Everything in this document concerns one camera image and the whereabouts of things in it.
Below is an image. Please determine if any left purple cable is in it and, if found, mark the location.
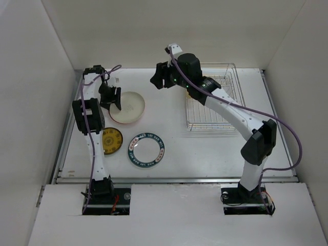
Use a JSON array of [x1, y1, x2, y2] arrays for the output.
[[79, 64, 122, 214]]

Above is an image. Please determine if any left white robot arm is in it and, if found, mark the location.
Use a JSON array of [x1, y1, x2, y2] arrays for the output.
[[72, 65, 121, 204]]

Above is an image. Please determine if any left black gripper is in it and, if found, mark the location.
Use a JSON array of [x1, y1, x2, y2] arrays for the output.
[[98, 82, 120, 111]]

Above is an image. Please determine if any pink plastic plate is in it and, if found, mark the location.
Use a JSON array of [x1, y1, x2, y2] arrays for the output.
[[109, 104, 146, 125]]

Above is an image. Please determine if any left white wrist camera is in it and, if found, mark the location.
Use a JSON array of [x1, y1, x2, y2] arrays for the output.
[[107, 77, 119, 87]]

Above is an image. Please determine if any white plate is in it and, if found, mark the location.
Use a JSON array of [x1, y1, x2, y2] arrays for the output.
[[109, 92, 146, 124]]

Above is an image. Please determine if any brown gold plate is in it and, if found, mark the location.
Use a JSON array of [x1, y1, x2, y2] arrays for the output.
[[102, 127, 123, 155]]

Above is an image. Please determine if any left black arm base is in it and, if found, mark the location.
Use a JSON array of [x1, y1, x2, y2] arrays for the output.
[[82, 184, 132, 216]]

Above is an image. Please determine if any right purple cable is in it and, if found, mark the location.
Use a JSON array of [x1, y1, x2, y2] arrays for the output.
[[166, 46, 301, 215]]

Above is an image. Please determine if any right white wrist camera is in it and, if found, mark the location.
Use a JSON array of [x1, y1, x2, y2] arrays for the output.
[[165, 43, 183, 56]]

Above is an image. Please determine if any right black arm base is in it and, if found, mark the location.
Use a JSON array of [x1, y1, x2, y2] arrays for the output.
[[220, 187, 276, 216]]

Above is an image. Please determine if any metal wire dish rack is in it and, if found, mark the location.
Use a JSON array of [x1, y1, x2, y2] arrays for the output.
[[186, 63, 245, 133]]

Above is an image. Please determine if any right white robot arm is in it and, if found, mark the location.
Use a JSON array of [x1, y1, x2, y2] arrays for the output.
[[150, 53, 277, 202]]

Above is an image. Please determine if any tan yellow plate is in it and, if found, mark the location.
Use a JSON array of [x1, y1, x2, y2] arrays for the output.
[[186, 91, 192, 99]]

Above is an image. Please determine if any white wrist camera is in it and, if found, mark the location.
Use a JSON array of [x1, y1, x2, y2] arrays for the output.
[[165, 43, 183, 56], [107, 77, 119, 87]]

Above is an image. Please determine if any purple cable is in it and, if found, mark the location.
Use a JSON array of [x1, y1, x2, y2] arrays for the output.
[[166, 46, 301, 215], [79, 64, 122, 214]]

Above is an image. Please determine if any front aluminium rail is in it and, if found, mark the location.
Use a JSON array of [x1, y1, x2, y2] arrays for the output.
[[52, 176, 299, 184]]

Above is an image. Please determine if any blue rimmed grey plate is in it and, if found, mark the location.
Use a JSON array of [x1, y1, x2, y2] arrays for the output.
[[128, 132, 166, 169]]

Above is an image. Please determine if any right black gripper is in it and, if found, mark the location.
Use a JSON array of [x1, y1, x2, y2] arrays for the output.
[[150, 57, 190, 89]]

